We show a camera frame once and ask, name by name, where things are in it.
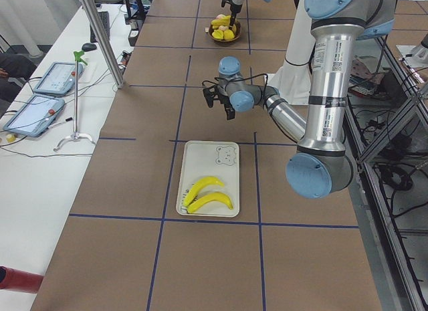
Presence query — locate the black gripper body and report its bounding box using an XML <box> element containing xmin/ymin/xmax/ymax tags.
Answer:
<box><xmin>219</xmin><ymin>94</ymin><xmax>234</xmax><ymax>109</ymax></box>
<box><xmin>230</xmin><ymin>3</ymin><xmax>241</xmax><ymax>14</ymax></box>

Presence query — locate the yellow banana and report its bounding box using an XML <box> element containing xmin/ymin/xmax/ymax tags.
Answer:
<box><xmin>211</xmin><ymin>15</ymin><xmax>237</xmax><ymax>34</ymax></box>
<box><xmin>183</xmin><ymin>176</ymin><xmax>225</xmax><ymax>207</ymax></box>
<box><xmin>187</xmin><ymin>192</ymin><xmax>233</xmax><ymax>213</ymax></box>

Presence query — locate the wicker fruit basket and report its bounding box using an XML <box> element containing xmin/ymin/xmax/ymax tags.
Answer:
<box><xmin>208</xmin><ymin>17</ymin><xmax>241</xmax><ymax>43</ymax></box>

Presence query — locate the yellow starfruit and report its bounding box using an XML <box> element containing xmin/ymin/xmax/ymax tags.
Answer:
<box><xmin>224</xmin><ymin>29</ymin><xmax>235</xmax><ymax>41</ymax></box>

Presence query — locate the white Taiji Bear tray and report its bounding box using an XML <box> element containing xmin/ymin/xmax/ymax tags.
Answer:
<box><xmin>176</xmin><ymin>140</ymin><xmax>240</xmax><ymax>218</ymax></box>

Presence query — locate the black keyboard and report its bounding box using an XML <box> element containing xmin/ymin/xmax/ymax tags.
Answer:
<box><xmin>90</xmin><ymin>11</ymin><xmax>110</xmax><ymax>43</ymax></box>

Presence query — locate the black computer mouse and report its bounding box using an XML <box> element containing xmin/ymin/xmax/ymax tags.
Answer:
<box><xmin>82</xmin><ymin>43</ymin><xmax>97</xmax><ymax>52</ymax></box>

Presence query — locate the silver stand with green clip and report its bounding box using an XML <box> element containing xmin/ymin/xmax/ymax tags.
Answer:
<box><xmin>53</xmin><ymin>50</ymin><xmax>96</xmax><ymax>152</ymax></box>

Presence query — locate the black marker pen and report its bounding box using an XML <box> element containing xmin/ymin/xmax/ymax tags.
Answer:
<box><xmin>47</xmin><ymin>117</ymin><xmax>74</xmax><ymax>129</ymax></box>

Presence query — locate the upper teach pendant tablet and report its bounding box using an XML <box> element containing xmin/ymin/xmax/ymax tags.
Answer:
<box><xmin>33</xmin><ymin>62</ymin><xmax>76</xmax><ymax>97</ymax></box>

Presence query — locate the teach pendant tablet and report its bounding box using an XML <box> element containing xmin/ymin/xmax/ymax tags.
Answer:
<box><xmin>33</xmin><ymin>62</ymin><xmax>76</xmax><ymax>97</ymax></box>
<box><xmin>3</xmin><ymin>94</ymin><xmax>65</xmax><ymax>137</ymax></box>

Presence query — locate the lower teach pendant tablet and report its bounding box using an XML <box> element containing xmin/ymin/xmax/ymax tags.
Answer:
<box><xmin>3</xmin><ymin>94</ymin><xmax>65</xmax><ymax>137</ymax></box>

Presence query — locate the small yellow tape roll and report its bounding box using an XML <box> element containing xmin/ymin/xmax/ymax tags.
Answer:
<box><xmin>6</xmin><ymin>134</ymin><xmax>16</xmax><ymax>143</ymax></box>

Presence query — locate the red cylinder object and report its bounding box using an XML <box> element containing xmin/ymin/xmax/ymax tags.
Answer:
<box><xmin>1</xmin><ymin>266</ymin><xmax>43</xmax><ymax>294</ymax></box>

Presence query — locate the aluminium frame post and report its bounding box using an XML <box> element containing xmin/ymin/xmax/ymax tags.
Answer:
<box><xmin>80</xmin><ymin>0</ymin><xmax>124</xmax><ymax>89</ymax></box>

